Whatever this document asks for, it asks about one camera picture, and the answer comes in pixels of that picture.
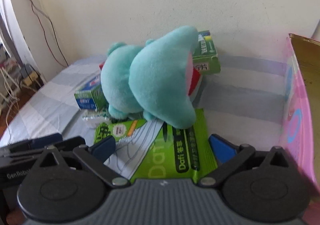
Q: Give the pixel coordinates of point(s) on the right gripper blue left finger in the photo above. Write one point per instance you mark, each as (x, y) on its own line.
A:
(103, 149)

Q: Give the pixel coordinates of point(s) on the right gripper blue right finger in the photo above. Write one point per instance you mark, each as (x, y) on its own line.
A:
(222, 149)

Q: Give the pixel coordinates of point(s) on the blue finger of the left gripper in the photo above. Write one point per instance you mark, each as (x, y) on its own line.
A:
(47, 140)

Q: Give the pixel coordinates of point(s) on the small tissue pack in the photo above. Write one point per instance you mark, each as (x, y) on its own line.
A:
(94, 118)

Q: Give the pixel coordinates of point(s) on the green wet wipes packet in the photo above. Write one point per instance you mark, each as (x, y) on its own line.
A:
(156, 150)

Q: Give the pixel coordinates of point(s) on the Crest toothpaste box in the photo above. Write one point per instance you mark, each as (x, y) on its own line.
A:
(90, 96)

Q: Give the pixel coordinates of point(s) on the teal plush toy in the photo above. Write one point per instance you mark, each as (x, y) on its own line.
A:
(153, 79)

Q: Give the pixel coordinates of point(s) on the green medicine box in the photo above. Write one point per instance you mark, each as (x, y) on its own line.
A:
(205, 58)

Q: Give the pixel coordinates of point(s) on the cluttered side shelf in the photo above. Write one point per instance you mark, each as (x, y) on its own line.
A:
(15, 78)

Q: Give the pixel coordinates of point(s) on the pink biscuit tin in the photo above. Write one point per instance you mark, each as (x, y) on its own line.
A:
(297, 130)

